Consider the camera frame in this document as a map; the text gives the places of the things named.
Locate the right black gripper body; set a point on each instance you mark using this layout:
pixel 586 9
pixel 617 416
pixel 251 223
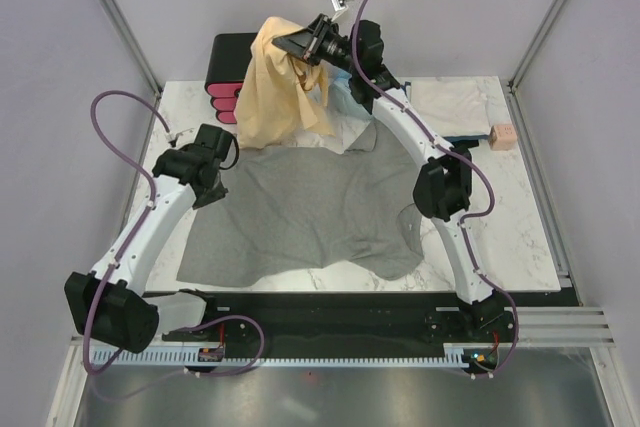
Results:
pixel 325 46

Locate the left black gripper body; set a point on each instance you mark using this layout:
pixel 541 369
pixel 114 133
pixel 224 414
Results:
pixel 211 195

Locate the yellow t shirt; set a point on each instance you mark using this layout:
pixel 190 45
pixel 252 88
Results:
pixel 280 94

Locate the light blue headphones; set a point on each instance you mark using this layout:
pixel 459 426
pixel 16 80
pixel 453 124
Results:
pixel 341 99

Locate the black pink drawer box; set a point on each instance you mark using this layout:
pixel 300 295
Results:
pixel 228 64

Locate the grey t shirt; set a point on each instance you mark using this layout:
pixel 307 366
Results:
pixel 293 208

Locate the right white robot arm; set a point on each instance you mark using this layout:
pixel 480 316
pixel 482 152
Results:
pixel 443 188

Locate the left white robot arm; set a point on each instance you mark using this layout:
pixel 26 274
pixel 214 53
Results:
pixel 107 304

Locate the white blue folded t shirt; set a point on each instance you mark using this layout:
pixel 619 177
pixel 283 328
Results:
pixel 456 110

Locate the pink cube power strip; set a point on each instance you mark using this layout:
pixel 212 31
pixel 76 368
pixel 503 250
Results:
pixel 503 137

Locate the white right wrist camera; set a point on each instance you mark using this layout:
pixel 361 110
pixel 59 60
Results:
pixel 340 7

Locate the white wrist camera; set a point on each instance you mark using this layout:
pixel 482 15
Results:
pixel 340 7
pixel 180 137

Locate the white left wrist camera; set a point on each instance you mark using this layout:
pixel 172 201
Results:
pixel 180 137

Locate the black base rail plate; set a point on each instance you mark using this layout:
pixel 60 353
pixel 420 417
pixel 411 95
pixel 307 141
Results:
pixel 342 324

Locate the light blue cable duct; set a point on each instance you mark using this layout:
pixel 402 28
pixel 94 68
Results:
pixel 194 355

